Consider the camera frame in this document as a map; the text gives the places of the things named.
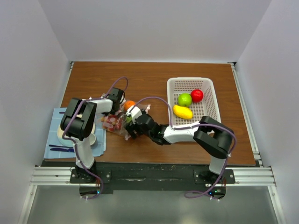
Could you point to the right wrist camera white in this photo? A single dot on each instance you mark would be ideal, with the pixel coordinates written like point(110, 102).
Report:
point(133, 113)

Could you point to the red fake cherry bunch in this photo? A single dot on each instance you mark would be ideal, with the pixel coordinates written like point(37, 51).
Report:
point(112, 123)

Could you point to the blue handled utensil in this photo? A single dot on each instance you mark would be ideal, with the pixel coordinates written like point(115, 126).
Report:
point(61, 148)

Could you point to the white ceramic cup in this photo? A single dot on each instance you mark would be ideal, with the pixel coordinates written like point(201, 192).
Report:
point(92, 139)

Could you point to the white plastic basket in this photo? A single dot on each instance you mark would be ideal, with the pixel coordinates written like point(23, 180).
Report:
point(208, 106)

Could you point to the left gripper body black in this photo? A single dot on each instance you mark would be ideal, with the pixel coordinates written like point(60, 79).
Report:
point(118, 109)

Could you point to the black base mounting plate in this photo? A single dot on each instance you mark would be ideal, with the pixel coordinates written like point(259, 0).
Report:
point(142, 176)

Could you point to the blue checkered cloth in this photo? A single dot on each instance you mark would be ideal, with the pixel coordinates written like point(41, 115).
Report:
point(97, 149)

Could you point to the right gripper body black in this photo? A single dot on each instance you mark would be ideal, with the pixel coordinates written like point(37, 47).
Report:
point(131, 127)

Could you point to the beige ceramic plate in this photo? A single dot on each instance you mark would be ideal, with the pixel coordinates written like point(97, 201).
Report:
point(68, 143)

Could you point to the green fake apple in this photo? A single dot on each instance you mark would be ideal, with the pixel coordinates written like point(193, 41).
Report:
point(184, 100)

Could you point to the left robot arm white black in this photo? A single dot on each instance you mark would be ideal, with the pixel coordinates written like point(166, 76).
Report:
point(77, 124)

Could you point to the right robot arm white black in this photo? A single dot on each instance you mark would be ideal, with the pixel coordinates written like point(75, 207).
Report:
point(214, 137)

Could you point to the orange fake orange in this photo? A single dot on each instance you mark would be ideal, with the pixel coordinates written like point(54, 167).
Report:
point(128, 104)

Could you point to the yellow fake lemon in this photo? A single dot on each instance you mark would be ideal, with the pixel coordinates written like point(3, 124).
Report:
point(182, 112)

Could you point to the clear zip top bag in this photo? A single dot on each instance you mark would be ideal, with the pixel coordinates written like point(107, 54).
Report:
point(120, 113)

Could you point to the red fake apple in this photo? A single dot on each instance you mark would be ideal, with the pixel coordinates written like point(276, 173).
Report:
point(197, 95)

